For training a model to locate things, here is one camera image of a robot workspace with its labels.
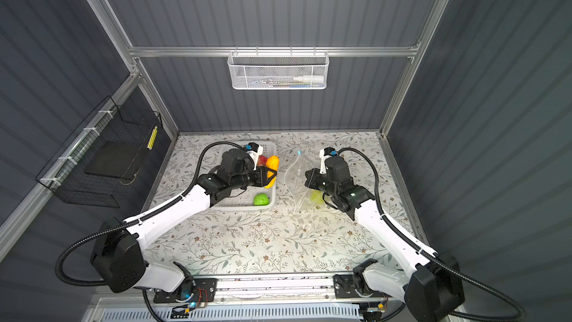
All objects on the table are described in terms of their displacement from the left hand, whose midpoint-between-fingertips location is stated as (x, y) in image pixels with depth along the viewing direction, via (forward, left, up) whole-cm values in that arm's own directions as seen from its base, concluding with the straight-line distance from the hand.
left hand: (275, 172), depth 80 cm
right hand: (-2, -12, 0) cm, 12 cm away
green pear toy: (-8, -14, -6) cm, 17 cm away
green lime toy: (-3, +6, -14) cm, 16 cm away
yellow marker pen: (+14, +46, +5) cm, 48 cm away
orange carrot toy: (+2, +1, +3) cm, 4 cm away
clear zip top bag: (+11, -9, -20) cm, 24 cm away
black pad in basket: (+2, +52, +9) cm, 52 cm away
